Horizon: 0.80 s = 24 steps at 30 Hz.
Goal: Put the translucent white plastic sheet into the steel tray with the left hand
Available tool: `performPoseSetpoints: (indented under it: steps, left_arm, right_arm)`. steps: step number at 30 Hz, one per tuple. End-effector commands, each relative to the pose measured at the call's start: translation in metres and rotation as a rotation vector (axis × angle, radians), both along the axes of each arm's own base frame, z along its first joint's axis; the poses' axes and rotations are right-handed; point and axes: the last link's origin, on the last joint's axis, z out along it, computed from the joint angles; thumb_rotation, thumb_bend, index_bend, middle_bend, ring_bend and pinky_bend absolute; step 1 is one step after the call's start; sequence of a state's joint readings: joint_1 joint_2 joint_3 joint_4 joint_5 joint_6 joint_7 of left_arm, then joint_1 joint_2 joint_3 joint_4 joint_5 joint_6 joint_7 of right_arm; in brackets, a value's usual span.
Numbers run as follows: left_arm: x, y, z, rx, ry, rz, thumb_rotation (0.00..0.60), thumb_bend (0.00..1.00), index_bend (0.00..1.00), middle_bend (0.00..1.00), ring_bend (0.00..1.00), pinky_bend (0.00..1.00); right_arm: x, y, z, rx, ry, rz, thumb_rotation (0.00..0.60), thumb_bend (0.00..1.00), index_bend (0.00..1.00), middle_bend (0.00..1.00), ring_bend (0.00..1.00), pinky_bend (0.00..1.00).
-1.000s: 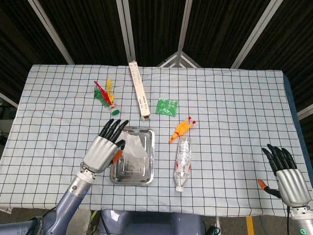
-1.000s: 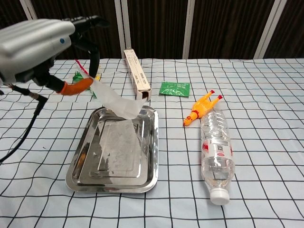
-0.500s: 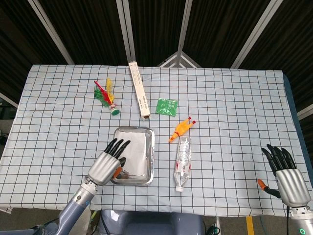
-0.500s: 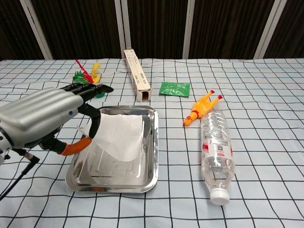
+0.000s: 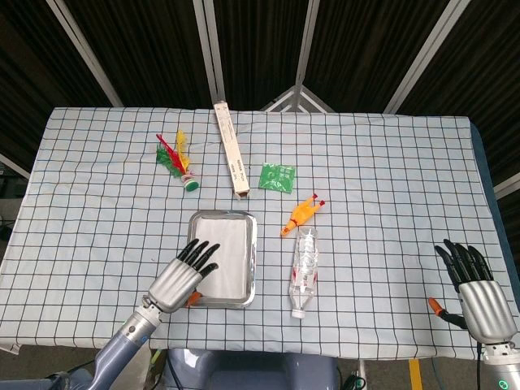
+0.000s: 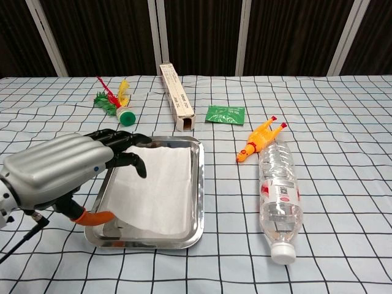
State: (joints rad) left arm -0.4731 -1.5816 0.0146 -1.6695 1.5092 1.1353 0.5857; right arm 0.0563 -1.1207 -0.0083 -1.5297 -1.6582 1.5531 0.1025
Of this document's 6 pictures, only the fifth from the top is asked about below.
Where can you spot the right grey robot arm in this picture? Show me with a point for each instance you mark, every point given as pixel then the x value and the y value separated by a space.
pixel 501 367

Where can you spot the long beige cardboard box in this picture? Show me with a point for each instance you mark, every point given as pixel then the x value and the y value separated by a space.
pixel 230 150

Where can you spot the blue checked tablecloth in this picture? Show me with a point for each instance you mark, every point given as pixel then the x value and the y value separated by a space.
pixel 365 264

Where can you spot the silver metal tray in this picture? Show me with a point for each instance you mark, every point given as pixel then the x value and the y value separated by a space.
pixel 252 280

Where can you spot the aluminium triangular frame bracket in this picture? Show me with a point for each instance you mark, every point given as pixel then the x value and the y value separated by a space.
pixel 298 99

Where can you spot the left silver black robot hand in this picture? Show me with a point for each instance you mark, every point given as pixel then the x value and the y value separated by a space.
pixel 178 284

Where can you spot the orange rubber chicken toy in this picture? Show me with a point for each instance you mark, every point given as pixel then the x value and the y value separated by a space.
pixel 302 215

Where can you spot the aluminium frame profile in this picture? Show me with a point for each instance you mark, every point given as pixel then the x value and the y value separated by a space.
pixel 211 50
pixel 83 50
pixel 422 53
pixel 304 42

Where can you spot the colourful feather shuttlecock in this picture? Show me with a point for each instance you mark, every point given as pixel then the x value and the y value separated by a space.
pixel 178 160

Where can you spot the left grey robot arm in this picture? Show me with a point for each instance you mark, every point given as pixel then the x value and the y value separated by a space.
pixel 122 345

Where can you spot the translucent plastic sheet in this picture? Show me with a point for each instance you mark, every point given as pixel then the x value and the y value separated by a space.
pixel 227 256

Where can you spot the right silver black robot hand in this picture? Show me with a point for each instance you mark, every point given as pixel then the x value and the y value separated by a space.
pixel 483 306

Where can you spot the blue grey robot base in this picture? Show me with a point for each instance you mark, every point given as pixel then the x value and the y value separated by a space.
pixel 252 369

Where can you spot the clear plastic water bottle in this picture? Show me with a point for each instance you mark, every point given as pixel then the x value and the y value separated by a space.
pixel 304 270

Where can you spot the green plastic packet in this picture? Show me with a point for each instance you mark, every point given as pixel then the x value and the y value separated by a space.
pixel 278 178

